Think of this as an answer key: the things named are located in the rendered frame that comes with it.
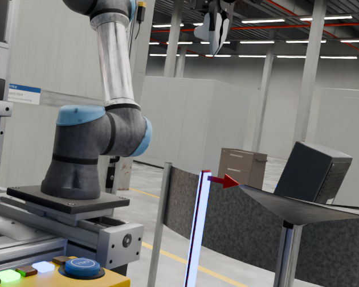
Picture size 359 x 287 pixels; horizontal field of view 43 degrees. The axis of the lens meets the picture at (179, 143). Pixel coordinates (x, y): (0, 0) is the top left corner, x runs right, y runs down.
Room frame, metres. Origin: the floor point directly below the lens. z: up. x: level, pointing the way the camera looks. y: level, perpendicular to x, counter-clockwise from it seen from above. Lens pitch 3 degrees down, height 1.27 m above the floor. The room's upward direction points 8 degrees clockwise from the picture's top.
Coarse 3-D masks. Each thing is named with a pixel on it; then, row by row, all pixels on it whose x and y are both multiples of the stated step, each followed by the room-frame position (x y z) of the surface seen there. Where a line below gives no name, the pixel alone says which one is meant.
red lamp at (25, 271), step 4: (16, 268) 0.50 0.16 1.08; (20, 268) 0.50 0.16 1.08; (24, 268) 0.50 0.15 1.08; (28, 268) 0.50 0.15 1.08; (32, 268) 0.50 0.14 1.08; (20, 272) 0.49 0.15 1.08; (24, 272) 0.49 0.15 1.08; (28, 272) 0.49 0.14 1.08; (32, 272) 0.50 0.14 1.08; (36, 272) 0.50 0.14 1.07; (24, 276) 0.49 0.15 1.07
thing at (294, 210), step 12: (252, 192) 0.63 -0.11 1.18; (264, 192) 0.59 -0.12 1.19; (264, 204) 0.71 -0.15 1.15; (276, 204) 0.68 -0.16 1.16; (288, 204) 0.66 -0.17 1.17; (300, 204) 0.63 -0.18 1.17; (312, 204) 0.57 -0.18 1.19; (324, 204) 0.59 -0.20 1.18; (288, 216) 0.74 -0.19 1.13; (300, 216) 0.73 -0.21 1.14; (312, 216) 0.72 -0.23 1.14; (324, 216) 0.71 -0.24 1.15; (336, 216) 0.69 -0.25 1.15; (348, 216) 0.68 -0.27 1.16
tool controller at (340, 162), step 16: (304, 144) 1.24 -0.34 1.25; (320, 144) 1.42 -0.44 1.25; (288, 160) 1.25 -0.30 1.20; (304, 160) 1.23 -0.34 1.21; (320, 160) 1.21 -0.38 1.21; (336, 160) 1.23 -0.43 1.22; (288, 176) 1.25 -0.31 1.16; (304, 176) 1.22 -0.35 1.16; (320, 176) 1.20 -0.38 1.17; (336, 176) 1.30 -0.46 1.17; (288, 192) 1.24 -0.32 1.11; (304, 192) 1.22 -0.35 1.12; (320, 192) 1.22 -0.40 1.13; (336, 192) 1.40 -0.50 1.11
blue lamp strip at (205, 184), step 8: (208, 184) 0.74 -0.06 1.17; (208, 192) 0.74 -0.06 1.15; (200, 200) 0.73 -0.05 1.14; (200, 208) 0.73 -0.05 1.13; (200, 216) 0.73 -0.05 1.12; (200, 224) 0.73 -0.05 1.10; (200, 232) 0.74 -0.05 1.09; (200, 240) 0.74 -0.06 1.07; (192, 256) 0.73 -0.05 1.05; (192, 264) 0.73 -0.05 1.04; (192, 272) 0.73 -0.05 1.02; (192, 280) 0.73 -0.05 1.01
